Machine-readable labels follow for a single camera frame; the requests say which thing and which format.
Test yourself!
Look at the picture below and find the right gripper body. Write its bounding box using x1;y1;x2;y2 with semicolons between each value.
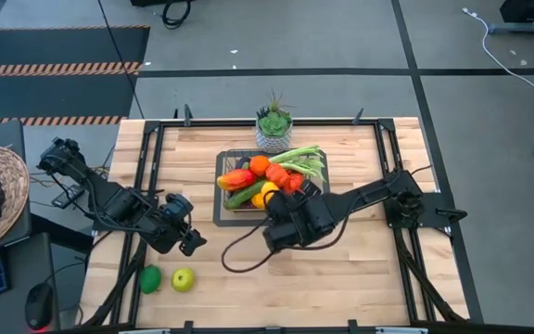
271;189;338;247

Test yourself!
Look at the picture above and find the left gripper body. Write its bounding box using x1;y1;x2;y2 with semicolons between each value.
153;215;194;254

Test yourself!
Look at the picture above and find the red-orange crinkled pepper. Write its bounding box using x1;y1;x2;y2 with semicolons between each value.
284;172;306;195

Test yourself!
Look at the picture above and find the yellow-green apple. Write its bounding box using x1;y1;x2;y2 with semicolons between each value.
171;267;197;293

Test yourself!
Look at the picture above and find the orange crinkled pepper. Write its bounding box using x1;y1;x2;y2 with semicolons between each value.
264;162;291;188

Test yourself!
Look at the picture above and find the long green cucumber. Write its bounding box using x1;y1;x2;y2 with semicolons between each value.
223;179;268;212

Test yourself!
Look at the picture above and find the green white celery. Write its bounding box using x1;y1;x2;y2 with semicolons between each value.
268;144;327;184

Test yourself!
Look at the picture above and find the round orange fruit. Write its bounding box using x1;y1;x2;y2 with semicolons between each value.
248;154;272;178

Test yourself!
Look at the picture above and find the dark green lime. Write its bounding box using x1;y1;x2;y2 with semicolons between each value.
138;264;163;295

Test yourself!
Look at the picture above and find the red yellow mango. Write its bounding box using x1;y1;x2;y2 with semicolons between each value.
216;167;259;193

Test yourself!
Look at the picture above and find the potted green succulent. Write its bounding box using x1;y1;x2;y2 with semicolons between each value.
255;91;295;155

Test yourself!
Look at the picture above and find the small black controller box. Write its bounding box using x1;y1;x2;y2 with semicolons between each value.
51;184;87;210

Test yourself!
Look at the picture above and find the black computer mouse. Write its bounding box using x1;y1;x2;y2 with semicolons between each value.
24;281;54;331

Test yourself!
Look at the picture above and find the dark grey side desk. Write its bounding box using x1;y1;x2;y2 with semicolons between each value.
0;120;62;334

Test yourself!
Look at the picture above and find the woven straw bowl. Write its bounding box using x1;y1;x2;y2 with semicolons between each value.
0;146;31;259

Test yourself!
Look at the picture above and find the black hazard-striped floor mat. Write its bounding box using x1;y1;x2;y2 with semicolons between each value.
0;25;151;127

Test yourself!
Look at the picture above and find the grey desk base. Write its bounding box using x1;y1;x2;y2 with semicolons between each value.
488;0;534;34

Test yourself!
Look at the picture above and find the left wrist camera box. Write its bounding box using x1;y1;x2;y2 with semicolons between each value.
163;192;195;220

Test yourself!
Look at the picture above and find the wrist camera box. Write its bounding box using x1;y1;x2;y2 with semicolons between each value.
163;192;195;220
261;221;299;254

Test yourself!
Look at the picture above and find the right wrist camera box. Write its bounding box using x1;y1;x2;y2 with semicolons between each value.
261;221;299;254

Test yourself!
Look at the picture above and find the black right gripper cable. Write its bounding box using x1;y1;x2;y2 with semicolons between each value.
221;215;359;275

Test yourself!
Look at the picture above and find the black wire basket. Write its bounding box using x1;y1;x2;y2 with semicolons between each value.
222;148;314;212

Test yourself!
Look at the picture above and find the black aluminium table frame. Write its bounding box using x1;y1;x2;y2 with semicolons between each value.
80;104;485;334

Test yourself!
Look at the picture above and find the coiled black floor cable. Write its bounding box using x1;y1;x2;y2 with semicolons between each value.
160;0;194;30

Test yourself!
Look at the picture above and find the white floor cable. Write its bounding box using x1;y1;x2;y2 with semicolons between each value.
461;6;534;106

